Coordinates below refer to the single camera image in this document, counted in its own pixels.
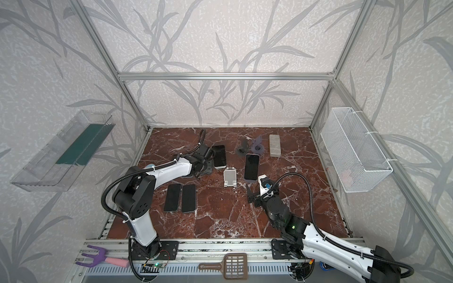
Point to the purple pink toy rake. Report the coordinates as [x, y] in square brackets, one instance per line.
[101, 257]

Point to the white phone stand centre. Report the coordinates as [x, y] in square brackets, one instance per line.
[230, 177]

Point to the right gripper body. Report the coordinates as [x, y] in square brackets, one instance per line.
[258, 202]

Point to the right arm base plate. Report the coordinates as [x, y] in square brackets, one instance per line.
[279, 250]

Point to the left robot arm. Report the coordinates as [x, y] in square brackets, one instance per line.
[130, 197]

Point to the green circuit board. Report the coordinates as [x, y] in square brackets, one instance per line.
[154, 266]

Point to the white wire mesh basket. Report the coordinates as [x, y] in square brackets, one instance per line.
[357, 159]

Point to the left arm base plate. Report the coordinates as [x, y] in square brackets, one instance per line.
[160, 250]

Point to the clear plastic wall shelf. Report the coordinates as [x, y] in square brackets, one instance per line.
[57, 166]

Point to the grey rectangular block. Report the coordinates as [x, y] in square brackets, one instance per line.
[274, 145]

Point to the brown plastic spatula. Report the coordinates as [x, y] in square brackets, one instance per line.
[233, 266]

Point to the dark grey round phone stand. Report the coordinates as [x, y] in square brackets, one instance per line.
[257, 146]

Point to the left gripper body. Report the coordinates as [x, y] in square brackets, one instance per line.
[204, 165]

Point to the grey angled phone stand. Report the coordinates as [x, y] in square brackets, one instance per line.
[243, 149]

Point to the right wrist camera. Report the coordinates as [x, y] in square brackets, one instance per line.
[265, 184]

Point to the purple edged phone right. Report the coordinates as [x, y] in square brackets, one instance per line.
[251, 167]

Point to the blue black device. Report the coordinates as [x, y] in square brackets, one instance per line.
[324, 266]

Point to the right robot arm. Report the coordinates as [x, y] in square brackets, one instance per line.
[304, 238]

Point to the black phone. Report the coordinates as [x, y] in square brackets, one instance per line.
[172, 198]
[189, 199]
[219, 157]

